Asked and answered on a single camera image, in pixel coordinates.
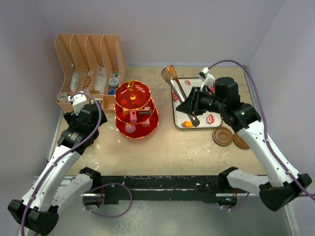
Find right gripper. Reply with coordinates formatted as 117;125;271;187
176;87;225;116

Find white strawberry enamel tray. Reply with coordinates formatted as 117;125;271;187
172;77;222;129

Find metal serving tongs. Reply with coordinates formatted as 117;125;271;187
161;65;200;128

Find brown round coaster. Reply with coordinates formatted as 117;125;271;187
212;127;233;147
233;133;250;149

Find chocolate cake slice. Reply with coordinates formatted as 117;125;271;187
137;106;153;116

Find pink heart cake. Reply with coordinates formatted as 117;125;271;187
141;120;151;127

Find pink striped cake slice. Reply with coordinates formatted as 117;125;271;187
129;111;137;124

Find red three-tier cake stand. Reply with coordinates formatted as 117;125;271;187
114;80;159;139

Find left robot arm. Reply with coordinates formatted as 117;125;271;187
8;103;107;236

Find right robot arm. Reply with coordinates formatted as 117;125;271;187
176;77;312;211

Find small carton box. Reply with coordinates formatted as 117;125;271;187
57;92;69;103

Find white blue tube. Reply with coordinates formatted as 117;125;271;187
70;71;79;93

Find peach desk file organizer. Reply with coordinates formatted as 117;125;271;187
55;33;126;112

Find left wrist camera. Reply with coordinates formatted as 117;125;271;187
67;91;89;116

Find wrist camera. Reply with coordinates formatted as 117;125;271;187
67;91;89;116
198;67;215;89

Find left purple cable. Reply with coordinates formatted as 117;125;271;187
20;91;102;236

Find purple cable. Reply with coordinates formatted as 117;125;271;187
210;59;315;201
20;91;102;236

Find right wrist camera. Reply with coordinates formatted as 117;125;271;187
198;67;215;89

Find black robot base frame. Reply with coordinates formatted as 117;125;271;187
80;167;245;205

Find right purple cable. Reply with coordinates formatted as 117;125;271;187
210;59;315;201

